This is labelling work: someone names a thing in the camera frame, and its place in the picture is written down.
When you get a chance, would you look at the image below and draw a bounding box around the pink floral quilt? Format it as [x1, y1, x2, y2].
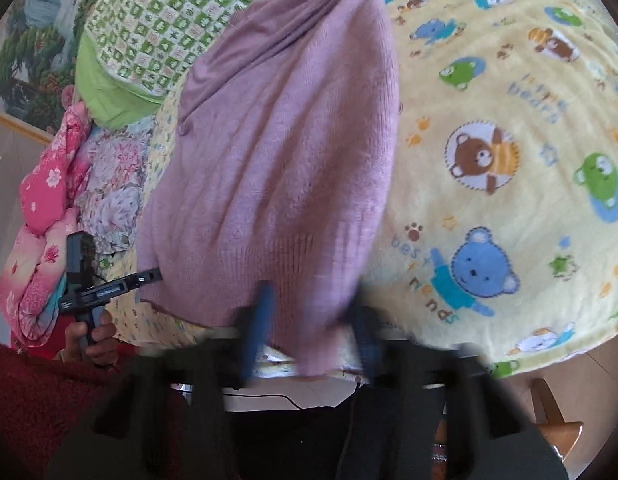
[0, 102, 91, 348]

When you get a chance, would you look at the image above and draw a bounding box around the yellow bear print blanket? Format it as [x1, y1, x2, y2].
[101, 0, 618, 380]

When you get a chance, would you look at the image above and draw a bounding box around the green checkered quilt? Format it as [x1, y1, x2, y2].
[75, 0, 256, 129]

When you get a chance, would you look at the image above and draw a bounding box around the person's left forearm red sleeve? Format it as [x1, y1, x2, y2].
[0, 336, 191, 480]

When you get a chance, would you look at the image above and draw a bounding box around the person's left hand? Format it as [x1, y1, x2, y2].
[56, 310, 118, 367]

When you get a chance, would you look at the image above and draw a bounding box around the purple knit sweater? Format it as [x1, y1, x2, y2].
[136, 0, 399, 376]

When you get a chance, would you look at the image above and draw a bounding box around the pastel floral folded quilt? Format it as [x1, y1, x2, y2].
[74, 115, 154, 256]

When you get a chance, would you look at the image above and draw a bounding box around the wooden chair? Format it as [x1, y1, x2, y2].
[530, 378, 583, 460]

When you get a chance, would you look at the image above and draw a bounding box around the framed landscape painting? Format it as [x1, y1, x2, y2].
[0, 0, 98, 136]

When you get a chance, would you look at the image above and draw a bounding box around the black cable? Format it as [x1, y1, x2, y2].
[221, 389, 303, 411]

